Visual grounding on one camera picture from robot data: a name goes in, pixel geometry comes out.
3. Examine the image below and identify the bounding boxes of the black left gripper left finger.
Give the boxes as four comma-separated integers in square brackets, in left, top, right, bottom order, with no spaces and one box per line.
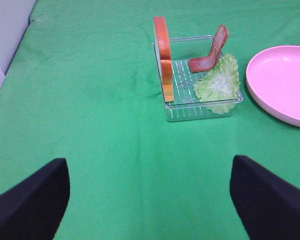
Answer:
[0,158,70,240]

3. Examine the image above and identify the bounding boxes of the clear left plastic container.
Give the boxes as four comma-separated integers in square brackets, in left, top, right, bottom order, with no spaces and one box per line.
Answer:
[163,35,243,122]

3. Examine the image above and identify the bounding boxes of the bacon strip from container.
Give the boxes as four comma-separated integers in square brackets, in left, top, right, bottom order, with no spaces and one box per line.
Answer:
[188,24,229,73]

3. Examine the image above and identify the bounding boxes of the green lettuce leaf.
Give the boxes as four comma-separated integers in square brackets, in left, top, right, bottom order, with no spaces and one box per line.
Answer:
[193,53,240,103]

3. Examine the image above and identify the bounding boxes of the bread slice bottom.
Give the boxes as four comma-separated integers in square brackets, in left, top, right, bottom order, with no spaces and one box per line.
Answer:
[153,16,174,103]

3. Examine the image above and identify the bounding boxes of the pink plate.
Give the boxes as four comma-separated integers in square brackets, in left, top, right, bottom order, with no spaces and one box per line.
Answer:
[246,45,300,127]

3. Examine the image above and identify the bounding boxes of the green tablecloth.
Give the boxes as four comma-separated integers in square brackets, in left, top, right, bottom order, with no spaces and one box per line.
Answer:
[0,0,300,240]

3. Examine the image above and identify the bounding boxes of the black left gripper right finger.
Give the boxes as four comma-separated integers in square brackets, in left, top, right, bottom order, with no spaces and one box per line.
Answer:
[229,155,300,240]

